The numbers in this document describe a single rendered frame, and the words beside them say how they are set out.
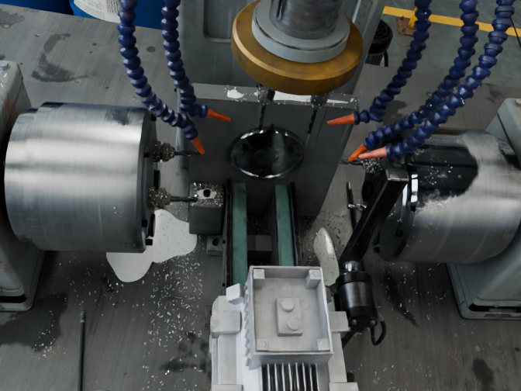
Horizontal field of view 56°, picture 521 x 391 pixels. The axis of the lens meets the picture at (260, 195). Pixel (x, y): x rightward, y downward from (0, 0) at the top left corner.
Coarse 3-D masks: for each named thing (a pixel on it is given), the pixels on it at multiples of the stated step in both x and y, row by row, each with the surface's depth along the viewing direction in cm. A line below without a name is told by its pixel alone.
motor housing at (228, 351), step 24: (240, 312) 70; (240, 336) 68; (336, 336) 71; (216, 360) 69; (240, 360) 66; (336, 360) 69; (216, 384) 67; (264, 384) 63; (288, 384) 62; (312, 384) 64
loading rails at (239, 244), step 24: (240, 192) 102; (288, 192) 103; (240, 216) 98; (288, 216) 100; (216, 240) 105; (240, 240) 95; (264, 240) 104; (288, 240) 96; (240, 264) 92; (288, 264) 93
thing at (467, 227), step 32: (416, 128) 85; (448, 128) 87; (384, 160) 90; (416, 160) 79; (448, 160) 80; (480, 160) 81; (512, 160) 83; (416, 192) 78; (448, 192) 79; (480, 192) 79; (512, 192) 81; (384, 224) 89; (416, 224) 79; (448, 224) 80; (480, 224) 80; (512, 224) 82; (384, 256) 89; (416, 256) 85; (448, 256) 85; (480, 256) 85
